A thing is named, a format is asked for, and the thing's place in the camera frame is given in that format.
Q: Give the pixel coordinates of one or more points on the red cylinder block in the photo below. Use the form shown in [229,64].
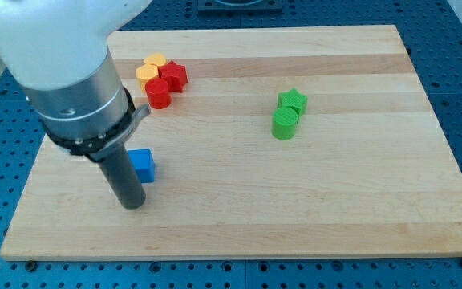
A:
[158,93]

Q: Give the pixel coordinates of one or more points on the yellow heart block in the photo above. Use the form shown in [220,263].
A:
[156,59]

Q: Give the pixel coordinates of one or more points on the blue cube block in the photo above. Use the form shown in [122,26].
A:
[144,164]

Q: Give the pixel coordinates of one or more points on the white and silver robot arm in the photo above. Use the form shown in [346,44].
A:
[57,51]

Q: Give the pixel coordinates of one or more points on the light wooden board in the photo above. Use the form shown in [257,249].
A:
[368,173]

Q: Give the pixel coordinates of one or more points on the green cylinder block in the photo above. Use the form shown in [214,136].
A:
[284,123]

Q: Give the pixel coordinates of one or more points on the red star block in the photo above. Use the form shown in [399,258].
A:
[175,75]

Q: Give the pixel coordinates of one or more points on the yellow hexagon block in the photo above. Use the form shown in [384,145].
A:
[145,73]

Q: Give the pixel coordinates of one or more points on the green star block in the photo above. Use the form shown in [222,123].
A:
[293,99]

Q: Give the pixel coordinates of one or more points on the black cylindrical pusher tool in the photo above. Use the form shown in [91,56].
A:
[121,176]

